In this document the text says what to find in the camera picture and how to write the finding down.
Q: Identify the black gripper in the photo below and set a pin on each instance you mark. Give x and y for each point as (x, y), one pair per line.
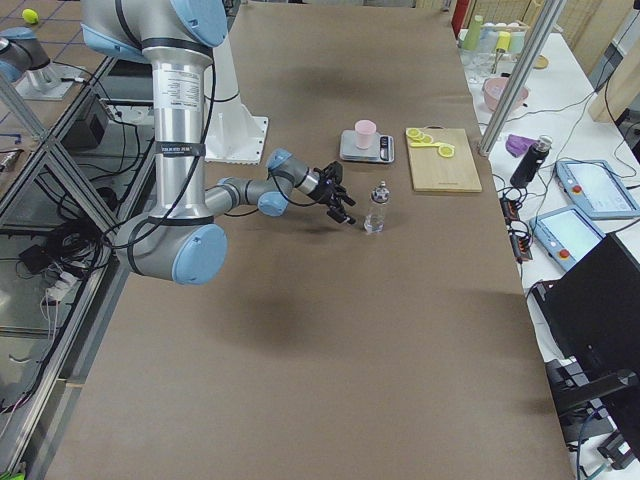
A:
(325, 194)

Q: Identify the glass sauce bottle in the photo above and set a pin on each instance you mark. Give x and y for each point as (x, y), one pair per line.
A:
(376, 214)

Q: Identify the pink plastic cup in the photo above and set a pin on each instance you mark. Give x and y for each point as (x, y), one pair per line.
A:
(365, 131)

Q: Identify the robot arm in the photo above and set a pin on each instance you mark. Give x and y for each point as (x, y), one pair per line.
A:
(21, 51)
(178, 239)

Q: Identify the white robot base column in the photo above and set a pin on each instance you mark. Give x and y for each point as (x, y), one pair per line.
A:
(234, 135)

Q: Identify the green cup lying down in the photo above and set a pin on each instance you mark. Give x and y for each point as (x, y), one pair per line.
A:
(471, 39)

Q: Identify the yellow cup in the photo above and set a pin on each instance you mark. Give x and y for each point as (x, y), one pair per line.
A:
(503, 41)

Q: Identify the wooden cutting board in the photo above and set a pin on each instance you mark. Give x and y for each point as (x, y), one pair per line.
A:
(432, 173)

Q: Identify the middle lemon slice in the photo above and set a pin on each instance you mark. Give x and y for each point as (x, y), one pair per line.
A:
(425, 138)

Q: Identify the lemon slice on knife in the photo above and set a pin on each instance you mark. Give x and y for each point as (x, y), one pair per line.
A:
(446, 150)

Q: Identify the black power strip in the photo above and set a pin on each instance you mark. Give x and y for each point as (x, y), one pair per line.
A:
(518, 231)

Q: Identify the purple cloth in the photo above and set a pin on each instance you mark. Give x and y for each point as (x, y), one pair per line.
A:
(517, 145)

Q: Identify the pink bowl with ice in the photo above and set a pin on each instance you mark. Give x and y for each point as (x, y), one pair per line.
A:
(493, 89)

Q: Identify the black thermos bottle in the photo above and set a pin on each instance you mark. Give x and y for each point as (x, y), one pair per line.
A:
(531, 162)

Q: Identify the near teach pendant tablet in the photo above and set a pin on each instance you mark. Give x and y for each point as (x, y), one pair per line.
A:
(566, 234)

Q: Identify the teach pendant tablet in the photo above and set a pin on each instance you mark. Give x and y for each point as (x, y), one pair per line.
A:
(566, 234)
(596, 190)

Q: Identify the far teach pendant tablet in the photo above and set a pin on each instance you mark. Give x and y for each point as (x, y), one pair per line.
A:
(596, 190)

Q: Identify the black monitor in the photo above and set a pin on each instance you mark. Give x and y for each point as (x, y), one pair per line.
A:
(593, 315)

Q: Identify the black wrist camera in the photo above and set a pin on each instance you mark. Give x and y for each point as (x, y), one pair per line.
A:
(332, 173)

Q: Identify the aluminium frame post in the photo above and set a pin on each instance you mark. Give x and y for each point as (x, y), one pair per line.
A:
(547, 18)

